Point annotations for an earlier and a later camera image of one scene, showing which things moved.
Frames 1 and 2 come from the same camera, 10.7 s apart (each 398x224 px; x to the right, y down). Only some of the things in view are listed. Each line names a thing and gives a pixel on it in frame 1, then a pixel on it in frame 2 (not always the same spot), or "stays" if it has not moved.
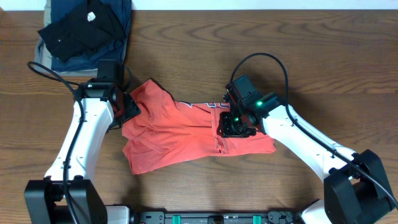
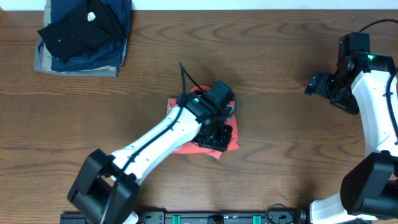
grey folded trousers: x=43 y=57 stays
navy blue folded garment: x=115 y=48 stays
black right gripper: x=226 y=125 → x=315 y=84
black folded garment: x=94 y=25 stays
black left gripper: x=131 y=107 → x=214 y=140
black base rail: x=282 y=217 stays
